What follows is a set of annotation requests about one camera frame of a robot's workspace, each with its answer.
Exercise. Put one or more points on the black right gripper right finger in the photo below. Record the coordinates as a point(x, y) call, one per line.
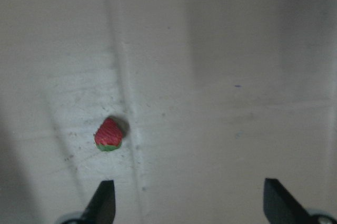
point(279, 206)

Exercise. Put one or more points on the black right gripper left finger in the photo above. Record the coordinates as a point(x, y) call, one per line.
point(102, 206)

